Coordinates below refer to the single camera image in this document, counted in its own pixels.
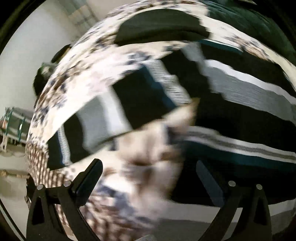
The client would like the black grey white striped sweater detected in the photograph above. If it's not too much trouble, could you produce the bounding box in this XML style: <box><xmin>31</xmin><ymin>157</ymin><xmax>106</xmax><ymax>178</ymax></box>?
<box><xmin>47</xmin><ymin>40</ymin><xmax>295</xmax><ymax>205</ymax></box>

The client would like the black clothes pile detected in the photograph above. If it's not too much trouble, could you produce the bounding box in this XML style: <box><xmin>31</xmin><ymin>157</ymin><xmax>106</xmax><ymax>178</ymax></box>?
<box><xmin>33</xmin><ymin>44</ymin><xmax>72</xmax><ymax>97</ymax></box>

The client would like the floral bed blanket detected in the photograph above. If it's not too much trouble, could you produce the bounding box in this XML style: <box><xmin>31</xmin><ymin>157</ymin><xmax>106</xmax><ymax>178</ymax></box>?
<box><xmin>26</xmin><ymin>1</ymin><xmax>295</xmax><ymax>240</ymax></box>

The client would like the green white storage rack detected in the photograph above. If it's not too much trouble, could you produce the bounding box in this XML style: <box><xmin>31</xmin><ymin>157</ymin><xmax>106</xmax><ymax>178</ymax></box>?
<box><xmin>1</xmin><ymin>107</ymin><xmax>33</xmax><ymax>152</ymax></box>

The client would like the dark green plush blanket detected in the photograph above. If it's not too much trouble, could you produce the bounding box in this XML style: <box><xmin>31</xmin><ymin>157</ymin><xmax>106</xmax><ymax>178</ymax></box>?
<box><xmin>202</xmin><ymin>1</ymin><xmax>295</xmax><ymax>64</ymax></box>

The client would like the left green curtain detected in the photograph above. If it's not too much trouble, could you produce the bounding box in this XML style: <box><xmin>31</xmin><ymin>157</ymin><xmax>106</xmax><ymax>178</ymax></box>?
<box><xmin>57</xmin><ymin>0</ymin><xmax>98</xmax><ymax>35</ymax></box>

